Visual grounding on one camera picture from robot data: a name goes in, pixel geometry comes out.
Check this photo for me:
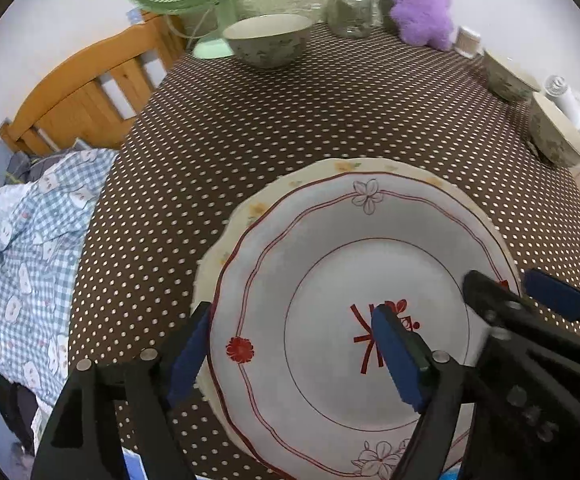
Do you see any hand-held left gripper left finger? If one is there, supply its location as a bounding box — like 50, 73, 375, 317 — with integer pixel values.
30, 301, 213, 480

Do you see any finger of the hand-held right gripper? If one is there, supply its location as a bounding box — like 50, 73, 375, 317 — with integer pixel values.
524, 268, 580, 346
462, 269, 580, 378

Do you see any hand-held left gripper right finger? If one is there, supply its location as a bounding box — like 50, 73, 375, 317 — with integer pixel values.
370, 302, 476, 480

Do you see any red rimmed white plate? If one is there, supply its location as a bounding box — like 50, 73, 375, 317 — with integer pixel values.
207, 172, 513, 478

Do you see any floral ceramic bowl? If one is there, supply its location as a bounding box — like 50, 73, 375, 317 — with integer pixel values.
482, 49, 541, 102
221, 14, 313, 69
527, 92, 580, 168

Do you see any scalloped yellow floral plate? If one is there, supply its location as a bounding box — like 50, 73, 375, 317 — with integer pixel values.
192, 157, 515, 480

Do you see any blue checked blanket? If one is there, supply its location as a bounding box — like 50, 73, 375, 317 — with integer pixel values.
0, 147, 118, 441

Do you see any dark cloth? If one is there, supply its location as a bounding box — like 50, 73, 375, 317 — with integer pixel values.
0, 375, 51, 456

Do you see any brown polka dot tablecloth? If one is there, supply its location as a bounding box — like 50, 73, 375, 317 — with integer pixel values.
67, 22, 580, 480

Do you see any grey cloth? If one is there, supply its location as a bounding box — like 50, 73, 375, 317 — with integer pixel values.
7, 152, 66, 181

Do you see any cotton swab container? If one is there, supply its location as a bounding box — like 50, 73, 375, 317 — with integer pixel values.
456, 26, 483, 58

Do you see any wooden headboard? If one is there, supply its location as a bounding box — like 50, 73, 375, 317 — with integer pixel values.
0, 12, 188, 157

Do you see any purple plush toy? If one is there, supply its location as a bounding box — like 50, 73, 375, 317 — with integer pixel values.
384, 0, 453, 52

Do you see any glass jar with dark lid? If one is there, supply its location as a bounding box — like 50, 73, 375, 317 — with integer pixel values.
327, 0, 373, 38

